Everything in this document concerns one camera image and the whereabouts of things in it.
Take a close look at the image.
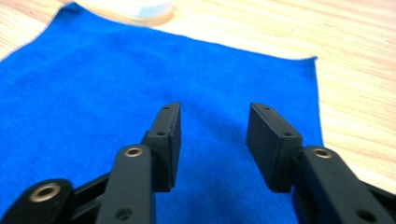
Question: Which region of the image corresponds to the white round container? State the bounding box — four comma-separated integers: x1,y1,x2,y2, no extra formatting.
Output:
74,0,175,27

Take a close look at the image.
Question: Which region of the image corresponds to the blue cloth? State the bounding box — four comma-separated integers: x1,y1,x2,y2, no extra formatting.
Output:
0,1,325,224

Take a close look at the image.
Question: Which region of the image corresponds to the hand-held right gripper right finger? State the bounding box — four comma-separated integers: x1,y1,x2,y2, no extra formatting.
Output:
246,102,396,224

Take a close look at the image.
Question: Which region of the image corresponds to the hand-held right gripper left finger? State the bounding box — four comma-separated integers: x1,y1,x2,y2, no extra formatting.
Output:
94,102,182,224

